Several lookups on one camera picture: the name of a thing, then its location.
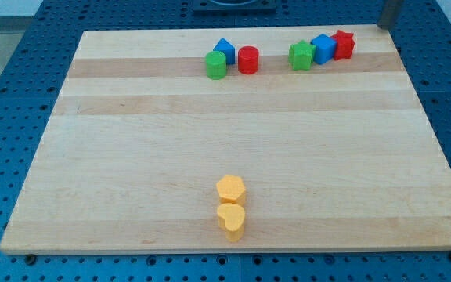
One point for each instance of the green star block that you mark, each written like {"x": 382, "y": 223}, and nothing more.
{"x": 301, "y": 56}

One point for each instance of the red star block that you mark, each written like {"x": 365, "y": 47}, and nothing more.
{"x": 345, "y": 45}

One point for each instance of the yellow hexagon block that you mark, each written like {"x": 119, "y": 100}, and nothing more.
{"x": 231, "y": 190}

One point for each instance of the wooden board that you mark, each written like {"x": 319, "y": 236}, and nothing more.
{"x": 338, "y": 158}

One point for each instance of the yellow heart block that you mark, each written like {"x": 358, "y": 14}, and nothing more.
{"x": 231, "y": 218}

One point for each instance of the green cylinder block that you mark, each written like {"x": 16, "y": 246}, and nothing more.
{"x": 215, "y": 62}

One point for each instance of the red cylinder block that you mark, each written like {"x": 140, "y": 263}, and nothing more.
{"x": 248, "y": 57}

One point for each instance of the blue triangle block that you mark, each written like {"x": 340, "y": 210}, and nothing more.
{"x": 228, "y": 49}

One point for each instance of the blue cube block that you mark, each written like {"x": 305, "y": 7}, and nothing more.
{"x": 325, "y": 48}

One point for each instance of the grey metal pusher rod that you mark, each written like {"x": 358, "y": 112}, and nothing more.
{"x": 389, "y": 14}

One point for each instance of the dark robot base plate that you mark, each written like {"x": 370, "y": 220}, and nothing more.
{"x": 233, "y": 6}

